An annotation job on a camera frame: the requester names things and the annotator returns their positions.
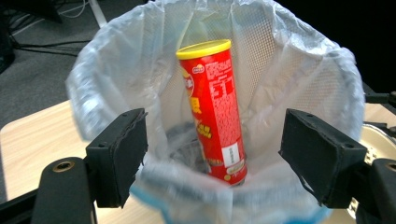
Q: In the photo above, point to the red chip can yellow lid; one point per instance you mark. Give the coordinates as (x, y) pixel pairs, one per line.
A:
(214, 102)

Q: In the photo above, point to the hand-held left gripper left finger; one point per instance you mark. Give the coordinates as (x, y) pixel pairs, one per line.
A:
(115, 158)

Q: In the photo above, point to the dark cabinet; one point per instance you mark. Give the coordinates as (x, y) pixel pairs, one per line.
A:
(34, 7)

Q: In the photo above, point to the white metal stand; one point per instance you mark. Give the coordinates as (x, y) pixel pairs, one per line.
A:
(98, 14)

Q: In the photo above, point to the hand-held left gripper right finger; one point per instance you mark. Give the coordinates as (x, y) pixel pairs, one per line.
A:
(323, 152)

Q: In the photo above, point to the grey bin with blue bag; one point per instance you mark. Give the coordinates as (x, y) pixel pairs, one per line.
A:
(130, 62)

